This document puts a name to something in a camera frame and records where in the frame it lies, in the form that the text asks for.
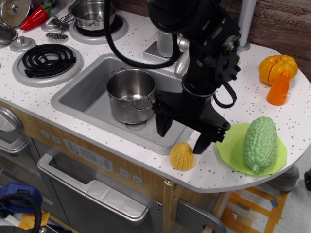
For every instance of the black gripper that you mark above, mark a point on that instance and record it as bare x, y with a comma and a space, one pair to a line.
193, 111

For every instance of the yellow toy corn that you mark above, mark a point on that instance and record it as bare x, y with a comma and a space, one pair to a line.
182, 157

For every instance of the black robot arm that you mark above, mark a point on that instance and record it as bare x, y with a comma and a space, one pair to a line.
214, 39

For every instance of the steel pot in sink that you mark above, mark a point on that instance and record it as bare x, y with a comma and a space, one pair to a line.
131, 95

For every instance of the grey toy sink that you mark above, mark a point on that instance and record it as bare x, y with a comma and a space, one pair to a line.
86, 98

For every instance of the steel pot on stove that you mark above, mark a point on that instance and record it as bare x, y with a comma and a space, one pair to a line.
89, 15

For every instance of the steel pot lid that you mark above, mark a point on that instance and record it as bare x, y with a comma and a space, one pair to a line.
13, 12

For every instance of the light green plate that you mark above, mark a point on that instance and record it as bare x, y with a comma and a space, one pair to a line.
231, 152

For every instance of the green bitter gourd toy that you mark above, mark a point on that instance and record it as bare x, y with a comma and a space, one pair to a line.
260, 144

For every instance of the silver toy faucet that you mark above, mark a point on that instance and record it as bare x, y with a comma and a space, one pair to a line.
162, 49

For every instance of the orange toy carrot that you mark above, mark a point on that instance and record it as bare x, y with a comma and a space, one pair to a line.
279, 90

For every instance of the orange toy pumpkin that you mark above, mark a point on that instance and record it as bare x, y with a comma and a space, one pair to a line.
271, 67

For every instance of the silver oven door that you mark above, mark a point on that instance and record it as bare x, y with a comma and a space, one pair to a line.
95, 203

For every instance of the grey support pole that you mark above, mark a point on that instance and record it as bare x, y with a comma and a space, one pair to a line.
245, 20

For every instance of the black coil burner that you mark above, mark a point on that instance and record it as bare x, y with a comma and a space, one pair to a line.
48, 60

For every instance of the silver slotted spoon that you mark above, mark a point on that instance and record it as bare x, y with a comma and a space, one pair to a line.
56, 36

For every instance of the blue tool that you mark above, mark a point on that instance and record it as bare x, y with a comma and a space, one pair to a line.
20, 198

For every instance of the grey stove knob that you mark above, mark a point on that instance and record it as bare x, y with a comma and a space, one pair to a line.
22, 44

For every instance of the red toy pepper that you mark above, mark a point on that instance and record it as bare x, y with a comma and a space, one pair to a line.
37, 17

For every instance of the steel strainer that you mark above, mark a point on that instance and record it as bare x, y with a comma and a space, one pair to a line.
7, 34

